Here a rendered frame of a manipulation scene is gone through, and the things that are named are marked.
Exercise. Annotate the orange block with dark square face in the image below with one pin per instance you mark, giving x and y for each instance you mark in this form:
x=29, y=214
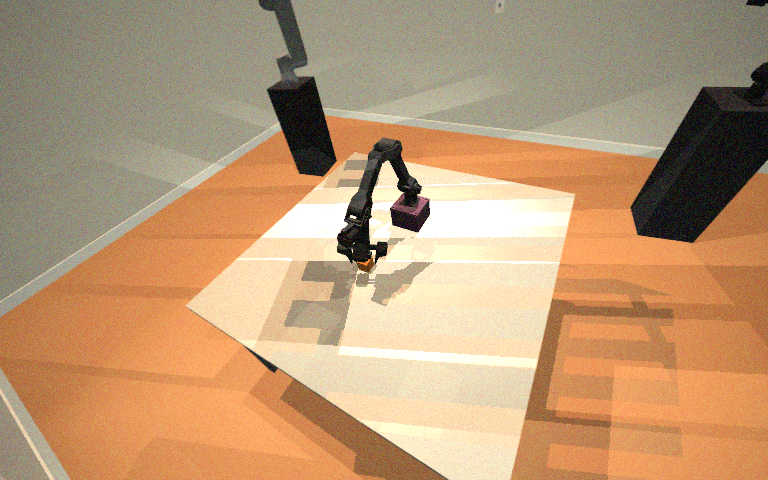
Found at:
x=366, y=266

